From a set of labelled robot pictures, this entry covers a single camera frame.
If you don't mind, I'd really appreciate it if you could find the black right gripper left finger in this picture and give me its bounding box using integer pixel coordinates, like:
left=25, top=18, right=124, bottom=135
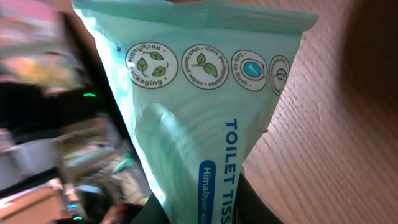
left=131, top=194, right=170, bottom=224

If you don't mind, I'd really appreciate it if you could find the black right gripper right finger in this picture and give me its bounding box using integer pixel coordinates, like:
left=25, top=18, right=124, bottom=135
left=233, top=174, right=283, bottom=224

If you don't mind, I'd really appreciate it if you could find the light blue wipes pack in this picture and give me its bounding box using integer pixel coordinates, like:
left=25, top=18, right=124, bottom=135
left=72, top=1, right=318, bottom=223

